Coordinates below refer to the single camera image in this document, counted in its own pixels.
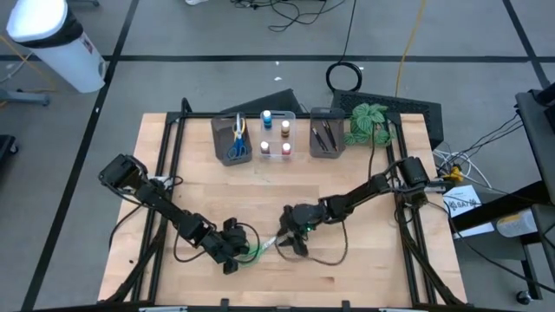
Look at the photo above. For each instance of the red paint bottle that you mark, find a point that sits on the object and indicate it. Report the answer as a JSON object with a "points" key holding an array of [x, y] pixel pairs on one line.
{"points": [[286, 148]]}

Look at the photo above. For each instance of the blue paint bottle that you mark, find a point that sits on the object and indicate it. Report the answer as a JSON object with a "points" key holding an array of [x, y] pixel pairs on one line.
{"points": [[267, 118]]}

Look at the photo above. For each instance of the potted green striped plant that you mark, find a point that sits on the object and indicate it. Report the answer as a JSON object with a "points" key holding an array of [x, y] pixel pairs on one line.
{"points": [[368, 123]]}

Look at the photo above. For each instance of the white paper sheet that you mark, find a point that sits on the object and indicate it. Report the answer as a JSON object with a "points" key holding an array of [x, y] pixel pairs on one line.
{"points": [[461, 200]]}

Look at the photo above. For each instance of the black angled panel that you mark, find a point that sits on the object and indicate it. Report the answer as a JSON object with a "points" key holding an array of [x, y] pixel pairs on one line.
{"points": [[269, 102]]}

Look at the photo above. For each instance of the yellow paint bottle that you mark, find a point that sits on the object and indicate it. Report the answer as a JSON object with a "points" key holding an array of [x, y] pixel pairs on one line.
{"points": [[285, 128]]}

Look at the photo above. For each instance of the brown paint bottle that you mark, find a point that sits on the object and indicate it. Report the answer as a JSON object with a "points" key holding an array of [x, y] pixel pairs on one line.
{"points": [[264, 147]]}

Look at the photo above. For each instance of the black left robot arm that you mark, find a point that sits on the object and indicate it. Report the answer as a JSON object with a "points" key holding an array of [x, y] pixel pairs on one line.
{"points": [[165, 208]]}

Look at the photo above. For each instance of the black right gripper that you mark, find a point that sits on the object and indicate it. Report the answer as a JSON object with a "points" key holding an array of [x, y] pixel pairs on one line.
{"points": [[303, 216]]}

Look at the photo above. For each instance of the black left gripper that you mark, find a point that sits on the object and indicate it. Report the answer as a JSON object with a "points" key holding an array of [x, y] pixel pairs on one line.
{"points": [[230, 242]]}

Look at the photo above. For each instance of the clear plastic bin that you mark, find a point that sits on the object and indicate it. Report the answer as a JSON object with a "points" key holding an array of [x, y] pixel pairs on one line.
{"points": [[275, 134]]}

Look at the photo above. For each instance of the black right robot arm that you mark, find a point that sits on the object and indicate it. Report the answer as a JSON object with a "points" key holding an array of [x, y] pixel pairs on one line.
{"points": [[368, 190]]}

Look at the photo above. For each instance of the black aluminium table frame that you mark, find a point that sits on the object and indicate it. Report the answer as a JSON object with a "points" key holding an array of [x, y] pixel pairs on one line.
{"points": [[199, 115]]}

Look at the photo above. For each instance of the black side cart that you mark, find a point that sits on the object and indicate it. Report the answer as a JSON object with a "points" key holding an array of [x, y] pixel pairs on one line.
{"points": [[535, 130]]}

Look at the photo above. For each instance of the dark grey plastic bin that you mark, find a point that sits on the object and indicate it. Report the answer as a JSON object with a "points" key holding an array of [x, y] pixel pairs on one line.
{"points": [[219, 138], [327, 112]]}

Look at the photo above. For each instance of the black paintbrush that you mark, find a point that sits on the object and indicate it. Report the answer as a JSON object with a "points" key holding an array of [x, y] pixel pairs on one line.
{"points": [[331, 138], [316, 138], [328, 132], [320, 141]]}

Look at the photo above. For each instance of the white trash bin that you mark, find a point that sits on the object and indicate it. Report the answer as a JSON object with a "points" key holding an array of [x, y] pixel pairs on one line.
{"points": [[52, 39]]}

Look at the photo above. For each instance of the grey stand foot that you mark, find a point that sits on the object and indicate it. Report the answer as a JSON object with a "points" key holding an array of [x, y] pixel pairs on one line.
{"points": [[21, 97]]}

